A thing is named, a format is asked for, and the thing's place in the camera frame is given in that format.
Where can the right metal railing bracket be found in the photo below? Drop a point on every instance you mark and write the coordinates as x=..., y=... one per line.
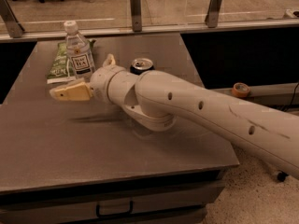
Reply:
x=213, y=12

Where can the black drawer handle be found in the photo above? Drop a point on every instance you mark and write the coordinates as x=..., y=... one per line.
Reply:
x=113, y=209

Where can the green jalapeno chip bag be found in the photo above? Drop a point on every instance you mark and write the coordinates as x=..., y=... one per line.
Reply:
x=62, y=70

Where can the middle metal railing bracket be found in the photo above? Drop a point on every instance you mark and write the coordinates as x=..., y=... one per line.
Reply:
x=136, y=16

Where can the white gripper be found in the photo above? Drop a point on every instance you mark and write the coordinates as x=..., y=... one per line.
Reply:
x=99, y=81

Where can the orange tape roll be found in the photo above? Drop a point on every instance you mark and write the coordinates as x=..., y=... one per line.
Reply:
x=240, y=90

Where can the clear plastic tea bottle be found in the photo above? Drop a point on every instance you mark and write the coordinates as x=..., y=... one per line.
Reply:
x=78, y=50

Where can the blue Pepsi soda can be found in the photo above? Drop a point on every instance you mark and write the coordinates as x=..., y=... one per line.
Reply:
x=141, y=65

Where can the metal railing bracket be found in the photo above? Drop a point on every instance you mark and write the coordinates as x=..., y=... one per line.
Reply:
x=14, y=28
x=213, y=12
x=136, y=16

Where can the left metal railing bracket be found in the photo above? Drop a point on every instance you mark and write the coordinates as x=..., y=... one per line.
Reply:
x=14, y=28

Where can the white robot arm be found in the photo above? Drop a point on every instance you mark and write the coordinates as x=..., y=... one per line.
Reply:
x=155, y=99

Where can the grey cabinet drawer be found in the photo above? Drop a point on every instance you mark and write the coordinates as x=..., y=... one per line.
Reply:
x=183, y=204

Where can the black wheeled stand base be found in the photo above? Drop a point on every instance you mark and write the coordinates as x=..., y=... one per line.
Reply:
x=281, y=177

